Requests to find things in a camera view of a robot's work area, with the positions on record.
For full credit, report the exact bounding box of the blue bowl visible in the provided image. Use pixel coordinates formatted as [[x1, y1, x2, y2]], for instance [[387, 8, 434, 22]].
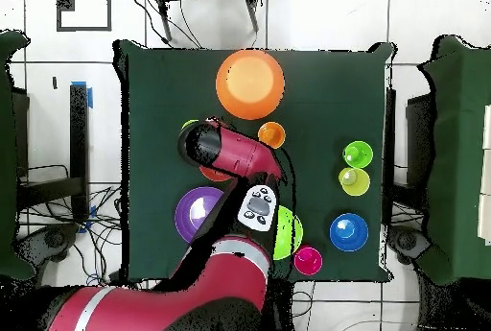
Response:
[[329, 212, 370, 252]]

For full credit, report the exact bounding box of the black square frame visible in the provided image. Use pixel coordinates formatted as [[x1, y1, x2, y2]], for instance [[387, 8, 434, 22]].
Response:
[[56, 0, 113, 34]]

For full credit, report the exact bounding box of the dark green table cloth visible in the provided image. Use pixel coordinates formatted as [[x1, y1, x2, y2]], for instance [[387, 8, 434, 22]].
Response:
[[112, 37, 396, 283]]

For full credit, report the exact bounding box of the small red-orange bowl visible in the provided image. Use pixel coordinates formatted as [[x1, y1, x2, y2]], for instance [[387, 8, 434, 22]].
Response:
[[198, 164, 233, 183]]

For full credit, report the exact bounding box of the blue tape strip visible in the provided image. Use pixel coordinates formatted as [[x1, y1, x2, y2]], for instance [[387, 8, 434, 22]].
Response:
[[77, 204, 98, 235], [70, 81, 94, 110]]

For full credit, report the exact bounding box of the black metal stand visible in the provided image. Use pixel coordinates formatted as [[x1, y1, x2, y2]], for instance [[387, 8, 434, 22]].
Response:
[[16, 83, 90, 225]]

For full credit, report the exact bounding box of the light green bowl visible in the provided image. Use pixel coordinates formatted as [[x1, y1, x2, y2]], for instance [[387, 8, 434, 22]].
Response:
[[272, 204, 304, 262]]

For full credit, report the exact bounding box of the large orange bowl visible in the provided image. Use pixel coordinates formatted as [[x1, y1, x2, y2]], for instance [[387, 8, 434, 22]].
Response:
[[215, 49, 286, 122]]

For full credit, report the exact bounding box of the orange cup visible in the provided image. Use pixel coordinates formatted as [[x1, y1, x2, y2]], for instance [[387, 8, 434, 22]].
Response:
[[257, 121, 287, 151]]

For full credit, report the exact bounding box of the red cup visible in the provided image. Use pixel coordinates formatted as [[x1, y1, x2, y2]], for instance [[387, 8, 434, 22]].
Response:
[[293, 245, 324, 276]]

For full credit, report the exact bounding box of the purple bowl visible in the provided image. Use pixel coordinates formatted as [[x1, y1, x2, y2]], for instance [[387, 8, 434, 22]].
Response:
[[175, 186, 225, 245]]

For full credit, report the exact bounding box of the tangle of cables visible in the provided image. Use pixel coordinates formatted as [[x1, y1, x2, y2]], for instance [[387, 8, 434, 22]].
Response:
[[18, 163, 124, 288]]

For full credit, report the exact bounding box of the dark office chair base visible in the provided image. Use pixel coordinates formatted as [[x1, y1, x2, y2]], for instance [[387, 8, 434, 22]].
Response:
[[16, 222, 80, 264], [388, 225, 433, 265]]

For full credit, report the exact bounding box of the yellow cup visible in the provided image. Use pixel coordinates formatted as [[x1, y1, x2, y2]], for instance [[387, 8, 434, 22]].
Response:
[[338, 167, 372, 198]]

